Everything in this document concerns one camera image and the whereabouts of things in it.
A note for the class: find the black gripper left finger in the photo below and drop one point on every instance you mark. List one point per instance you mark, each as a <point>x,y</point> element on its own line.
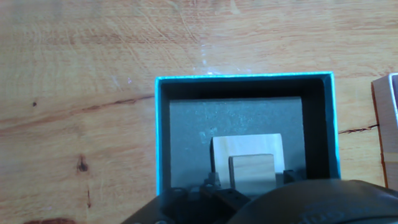
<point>192,205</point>

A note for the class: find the pink gift box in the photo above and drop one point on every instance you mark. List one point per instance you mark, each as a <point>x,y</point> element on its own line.
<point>387,124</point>

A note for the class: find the teal edged gift box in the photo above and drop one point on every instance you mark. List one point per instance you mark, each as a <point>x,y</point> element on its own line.
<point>192,124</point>

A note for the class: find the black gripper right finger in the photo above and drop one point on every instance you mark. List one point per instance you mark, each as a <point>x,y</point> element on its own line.
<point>290,176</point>

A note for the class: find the large wooden cube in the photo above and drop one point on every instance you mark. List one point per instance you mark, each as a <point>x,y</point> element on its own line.
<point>245,144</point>

